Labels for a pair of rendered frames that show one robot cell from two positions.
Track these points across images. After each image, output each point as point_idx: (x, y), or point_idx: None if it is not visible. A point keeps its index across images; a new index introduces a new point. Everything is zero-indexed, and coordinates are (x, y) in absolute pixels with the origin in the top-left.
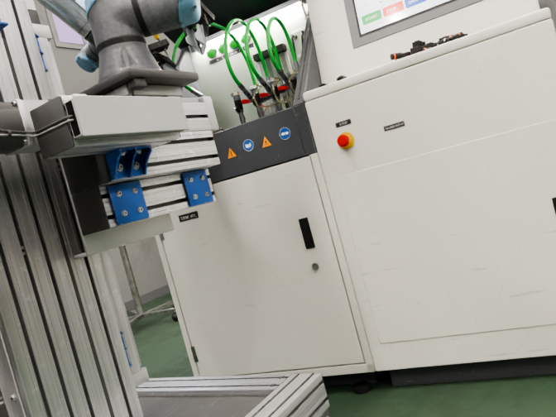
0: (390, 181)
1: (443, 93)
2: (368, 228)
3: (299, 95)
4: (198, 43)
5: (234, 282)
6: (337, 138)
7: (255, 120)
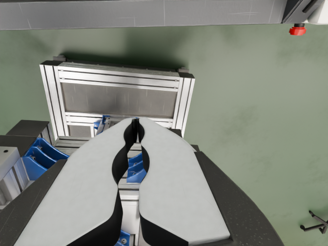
0: None
1: None
2: None
3: (311, 6)
4: (127, 158)
5: None
6: (294, 33)
7: (204, 25)
